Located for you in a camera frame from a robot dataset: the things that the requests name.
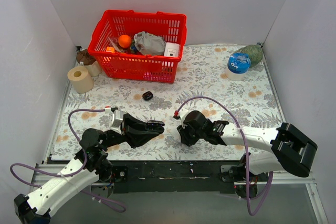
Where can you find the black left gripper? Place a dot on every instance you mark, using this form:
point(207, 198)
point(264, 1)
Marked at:
point(128, 131)

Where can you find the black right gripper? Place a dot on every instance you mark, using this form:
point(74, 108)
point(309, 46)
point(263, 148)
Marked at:
point(186, 135)

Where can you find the glossy black earbud charging case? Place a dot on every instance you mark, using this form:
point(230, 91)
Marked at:
point(147, 95)

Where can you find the plastic-wrapped black earbud case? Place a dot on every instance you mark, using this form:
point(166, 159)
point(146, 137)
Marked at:
point(153, 124)

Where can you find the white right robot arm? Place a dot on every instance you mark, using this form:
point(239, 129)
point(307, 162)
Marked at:
point(284, 148)

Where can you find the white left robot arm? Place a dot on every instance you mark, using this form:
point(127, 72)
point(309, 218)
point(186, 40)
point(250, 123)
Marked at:
point(88, 166)

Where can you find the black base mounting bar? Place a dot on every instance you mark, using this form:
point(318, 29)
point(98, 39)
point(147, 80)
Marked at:
point(171, 176)

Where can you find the floral patterned table mat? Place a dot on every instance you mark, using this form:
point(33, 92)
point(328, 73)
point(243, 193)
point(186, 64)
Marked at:
point(200, 84)

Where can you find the beige paper roll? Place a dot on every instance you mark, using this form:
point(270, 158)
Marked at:
point(81, 79)

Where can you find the blue-lidded white container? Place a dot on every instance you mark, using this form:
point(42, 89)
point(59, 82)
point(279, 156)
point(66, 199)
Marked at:
point(237, 66)

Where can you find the orange small box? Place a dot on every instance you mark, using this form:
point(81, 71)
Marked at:
point(110, 49)

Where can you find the white small box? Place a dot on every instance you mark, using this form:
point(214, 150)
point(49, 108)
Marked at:
point(171, 50)

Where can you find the crumpled grey plastic bag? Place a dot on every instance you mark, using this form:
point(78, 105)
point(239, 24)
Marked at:
point(149, 44)

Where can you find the orange fruit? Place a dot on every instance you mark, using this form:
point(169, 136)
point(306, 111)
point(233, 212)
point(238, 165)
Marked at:
point(125, 41)

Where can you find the clear snack packet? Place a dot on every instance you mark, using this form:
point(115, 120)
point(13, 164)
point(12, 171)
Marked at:
point(113, 42)

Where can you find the green avocado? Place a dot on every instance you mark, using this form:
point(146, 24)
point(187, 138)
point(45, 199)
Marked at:
point(254, 52)

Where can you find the red plastic shopping basket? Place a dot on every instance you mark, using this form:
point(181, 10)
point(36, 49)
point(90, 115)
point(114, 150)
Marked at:
point(114, 23)

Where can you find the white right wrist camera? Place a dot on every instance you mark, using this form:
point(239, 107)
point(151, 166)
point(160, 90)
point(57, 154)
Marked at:
point(180, 115)

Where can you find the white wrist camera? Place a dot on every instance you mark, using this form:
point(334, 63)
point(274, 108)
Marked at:
point(116, 117)
point(180, 115)

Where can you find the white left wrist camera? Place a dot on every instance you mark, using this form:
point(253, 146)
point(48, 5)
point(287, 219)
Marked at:
point(116, 117)

